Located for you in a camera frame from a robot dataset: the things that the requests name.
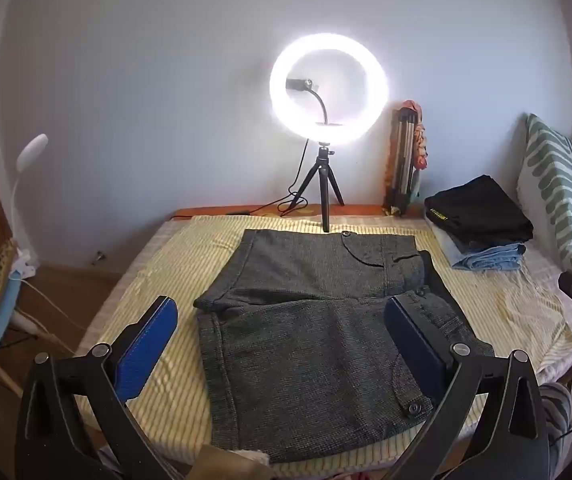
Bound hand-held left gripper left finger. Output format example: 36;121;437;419
14;296;181;480

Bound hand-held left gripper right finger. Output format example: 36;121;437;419
383;296;552;480

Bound grey tweed pants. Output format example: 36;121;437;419
193;229;497;463

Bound folded black pants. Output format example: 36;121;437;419
425;175;534;248

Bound pale checked bed sheet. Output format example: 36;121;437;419
466;247;572;386

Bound yellow striped blanket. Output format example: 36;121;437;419
76;215;572;477

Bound folded blue jeans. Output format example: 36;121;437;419
451;242;527;272

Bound green striped white pillow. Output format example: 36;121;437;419
516;112;572;281

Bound folded white cloth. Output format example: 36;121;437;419
428;225;468;262

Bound person's striped trouser leg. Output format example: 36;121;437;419
538;382;572;480

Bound tan cloth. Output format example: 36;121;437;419
186;444;271;480

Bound orange patterned mattress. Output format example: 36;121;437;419
168;203;429;223

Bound light blue chair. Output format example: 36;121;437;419
0;265;52;397

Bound folded silver tripod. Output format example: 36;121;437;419
385;110;421;217

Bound black mini tripod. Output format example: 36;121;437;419
281;141;345;233

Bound orange patterned cloth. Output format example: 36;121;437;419
398;101;429;173

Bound white gooseneck lamp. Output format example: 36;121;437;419
8;133;77;356

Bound black gooseneck phone holder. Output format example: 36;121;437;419
286;77;347;128

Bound black power cable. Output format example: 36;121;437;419
171;139;313;221

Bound white ring light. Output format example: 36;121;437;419
269;34;391;142

